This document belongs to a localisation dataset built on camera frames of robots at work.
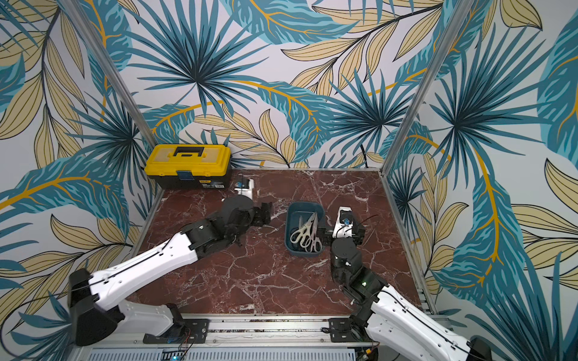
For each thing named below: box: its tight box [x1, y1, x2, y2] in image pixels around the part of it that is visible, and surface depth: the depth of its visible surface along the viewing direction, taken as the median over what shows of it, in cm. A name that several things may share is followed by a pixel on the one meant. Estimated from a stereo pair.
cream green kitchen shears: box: [289, 212, 317, 248], surface depth 94 cm
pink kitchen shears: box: [304, 212, 323, 253], surface depth 92 cm
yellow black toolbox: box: [143, 144, 232, 191], surface depth 102 cm
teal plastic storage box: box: [284, 201, 326, 257], surface depth 94 cm
